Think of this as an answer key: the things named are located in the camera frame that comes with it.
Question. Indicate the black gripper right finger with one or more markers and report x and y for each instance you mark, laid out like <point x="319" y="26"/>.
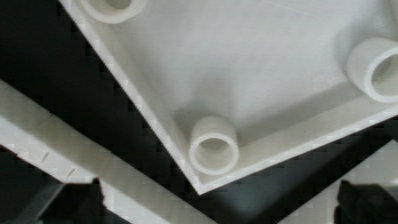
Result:
<point x="367" y="204"/>

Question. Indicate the white square tabletop tray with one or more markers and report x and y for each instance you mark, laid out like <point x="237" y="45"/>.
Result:
<point x="260" y="75"/>

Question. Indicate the white U-shaped obstacle fence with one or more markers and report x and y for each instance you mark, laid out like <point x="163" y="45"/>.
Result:
<point x="54" y="147"/>

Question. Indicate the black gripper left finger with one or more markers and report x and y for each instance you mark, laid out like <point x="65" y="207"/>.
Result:
<point x="68" y="203"/>

